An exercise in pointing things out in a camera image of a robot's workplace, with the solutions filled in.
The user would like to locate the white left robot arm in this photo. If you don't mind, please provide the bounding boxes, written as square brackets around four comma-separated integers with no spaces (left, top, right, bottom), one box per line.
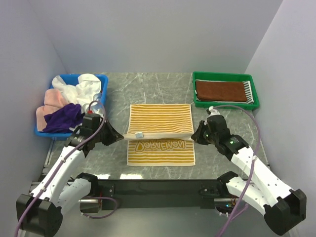
[15,114,124,237]

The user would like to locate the purple towel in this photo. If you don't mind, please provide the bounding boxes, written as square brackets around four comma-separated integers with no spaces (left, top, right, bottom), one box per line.
[42,103,84,133]

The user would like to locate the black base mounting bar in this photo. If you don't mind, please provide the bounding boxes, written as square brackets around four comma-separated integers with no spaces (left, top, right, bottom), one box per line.
[69,179,246,211]

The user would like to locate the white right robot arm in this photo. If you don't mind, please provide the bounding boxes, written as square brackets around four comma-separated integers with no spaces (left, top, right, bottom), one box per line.
[192,110,307,236]

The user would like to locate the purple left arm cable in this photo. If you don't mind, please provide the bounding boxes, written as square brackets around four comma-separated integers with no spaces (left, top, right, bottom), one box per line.
[13,100,119,237]

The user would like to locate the brown towel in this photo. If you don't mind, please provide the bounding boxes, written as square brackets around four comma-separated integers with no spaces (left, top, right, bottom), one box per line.
[196,80,247,102]

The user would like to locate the pink towel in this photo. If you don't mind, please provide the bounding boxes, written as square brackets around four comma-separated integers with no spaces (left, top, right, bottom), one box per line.
[36,88,69,132]

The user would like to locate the green white striped towel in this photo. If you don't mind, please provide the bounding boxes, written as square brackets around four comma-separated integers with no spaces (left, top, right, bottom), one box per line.
[194,79,254,104]

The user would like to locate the green plastic tray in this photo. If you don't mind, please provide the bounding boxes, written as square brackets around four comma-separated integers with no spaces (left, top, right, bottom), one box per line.
[193,72,259,111]

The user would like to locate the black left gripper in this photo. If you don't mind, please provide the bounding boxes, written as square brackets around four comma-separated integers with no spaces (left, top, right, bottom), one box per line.
[93,118,123,146]

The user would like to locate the aluminium frame rail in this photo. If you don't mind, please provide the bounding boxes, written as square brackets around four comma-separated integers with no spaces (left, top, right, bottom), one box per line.
[14,143,299,237]

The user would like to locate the cream yellow striped towel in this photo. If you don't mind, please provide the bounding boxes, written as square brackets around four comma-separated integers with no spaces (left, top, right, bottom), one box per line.
[124,104,196,166]

